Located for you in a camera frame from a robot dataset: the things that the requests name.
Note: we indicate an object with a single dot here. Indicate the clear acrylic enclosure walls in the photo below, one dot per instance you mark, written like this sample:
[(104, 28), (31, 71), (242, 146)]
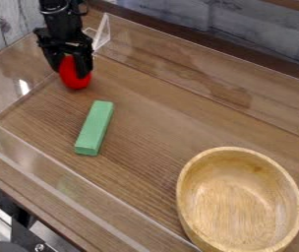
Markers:
[(183, 99)]

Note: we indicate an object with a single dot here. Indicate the round wooden bowl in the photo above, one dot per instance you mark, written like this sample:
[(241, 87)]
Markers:
[(238, 202)]

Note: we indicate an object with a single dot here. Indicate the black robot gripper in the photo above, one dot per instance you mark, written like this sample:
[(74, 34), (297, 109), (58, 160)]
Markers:
[(62, 38)]

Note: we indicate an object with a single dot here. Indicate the green rectangular block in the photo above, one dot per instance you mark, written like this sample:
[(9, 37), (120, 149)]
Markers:
[(95, 127)]

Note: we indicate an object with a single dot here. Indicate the red plush strawberry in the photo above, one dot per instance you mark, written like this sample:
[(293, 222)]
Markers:
[(68, 76)]

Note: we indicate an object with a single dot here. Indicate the black metal table bracket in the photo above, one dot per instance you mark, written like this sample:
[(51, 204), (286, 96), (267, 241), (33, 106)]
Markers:
[(24, 238)]

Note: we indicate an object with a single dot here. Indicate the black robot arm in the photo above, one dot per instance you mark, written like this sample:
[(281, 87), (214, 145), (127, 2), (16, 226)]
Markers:
[(62, 4)]

